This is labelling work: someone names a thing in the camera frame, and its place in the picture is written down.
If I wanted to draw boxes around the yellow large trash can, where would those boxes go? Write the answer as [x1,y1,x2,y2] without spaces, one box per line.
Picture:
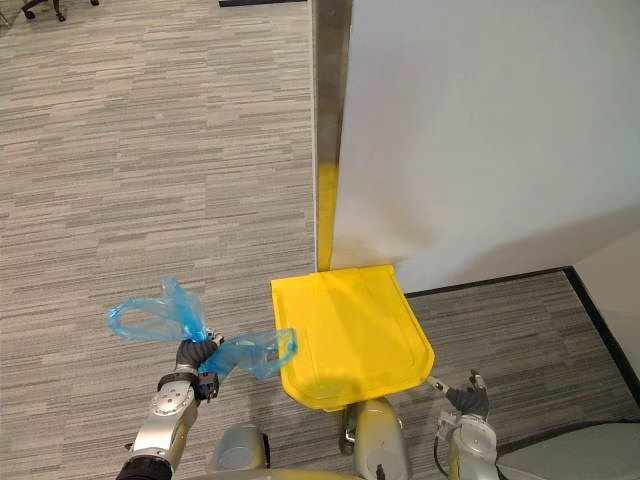
[270,264,436,414]

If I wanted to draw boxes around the blue plastic rubbish bag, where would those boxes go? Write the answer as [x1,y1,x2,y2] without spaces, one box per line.
[107,276,300,383]

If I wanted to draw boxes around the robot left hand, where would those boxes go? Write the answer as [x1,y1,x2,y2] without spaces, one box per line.
[175,328,225,374]

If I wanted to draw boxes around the silver robot left leg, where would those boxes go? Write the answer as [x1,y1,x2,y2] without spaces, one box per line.
[207,423,272,474]

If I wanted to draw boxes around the silver robot leg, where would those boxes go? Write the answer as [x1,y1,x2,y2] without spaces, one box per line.
[207,423,272,474]
[341,397,410,480]

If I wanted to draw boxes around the silver robot right leg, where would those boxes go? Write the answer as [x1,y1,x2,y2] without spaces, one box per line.
[341,397,410,480]

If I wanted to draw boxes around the black office chair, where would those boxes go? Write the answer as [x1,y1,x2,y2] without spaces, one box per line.
[20,0,101,23]

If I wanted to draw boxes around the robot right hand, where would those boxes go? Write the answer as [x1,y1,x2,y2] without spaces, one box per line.
[426,369,491,417]

